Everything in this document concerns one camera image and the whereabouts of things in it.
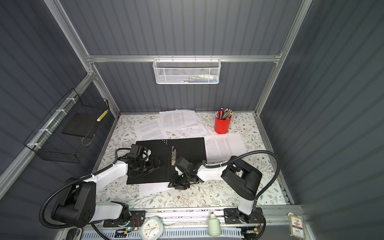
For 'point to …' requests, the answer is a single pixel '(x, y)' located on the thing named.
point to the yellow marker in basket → (102, 115)
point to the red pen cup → (222, 126)
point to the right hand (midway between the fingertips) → (171, 188)
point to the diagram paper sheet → (194, 131)
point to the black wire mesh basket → (64, 135)
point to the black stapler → (71, 234)
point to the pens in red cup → (224, 114)
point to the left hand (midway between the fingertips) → (158, 167)
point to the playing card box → (296, 226)
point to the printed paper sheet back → (177, 119)
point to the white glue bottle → (214, 225)
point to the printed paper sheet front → (150, 188)
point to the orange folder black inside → (168, 151)
